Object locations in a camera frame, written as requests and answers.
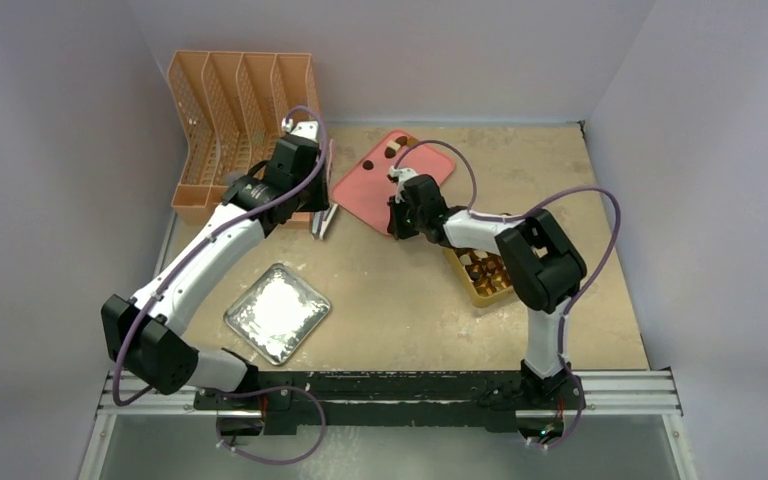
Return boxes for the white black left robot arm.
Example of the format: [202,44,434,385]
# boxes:
[100,133,331,409]

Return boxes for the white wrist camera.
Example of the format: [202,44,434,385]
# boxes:
[281,118,321,143]
[387,166,418,203]

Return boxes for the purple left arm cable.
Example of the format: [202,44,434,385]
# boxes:
[110,105,330,466]

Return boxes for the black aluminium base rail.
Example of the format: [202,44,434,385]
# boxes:
[98,370,682,441]

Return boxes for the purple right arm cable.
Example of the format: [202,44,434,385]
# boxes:
[391,139,622,452]

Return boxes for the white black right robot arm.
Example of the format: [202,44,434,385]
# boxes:
[387,168,587,407]

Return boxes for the orange plastic file organizer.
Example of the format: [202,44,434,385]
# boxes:
[167,50,320,226]

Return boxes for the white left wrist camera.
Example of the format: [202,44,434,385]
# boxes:
[281,118,321,143]

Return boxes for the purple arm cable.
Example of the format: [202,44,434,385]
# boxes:
[110,105,330,466]
[391,139,622,452]

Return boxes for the pink plastic tray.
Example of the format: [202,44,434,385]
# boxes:
[331,130,455,235]

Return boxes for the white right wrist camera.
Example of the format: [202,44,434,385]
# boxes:
[387,166,418,203]

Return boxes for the pink tongs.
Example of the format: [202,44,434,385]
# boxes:
[323,138,336,195]

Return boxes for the grey blue stapler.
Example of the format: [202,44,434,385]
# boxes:
[310,204,339,240]

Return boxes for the gold chocolate box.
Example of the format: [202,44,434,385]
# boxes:
[443,248,513,308]

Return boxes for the silver foil tray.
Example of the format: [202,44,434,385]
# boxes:
[223,263,331,366]

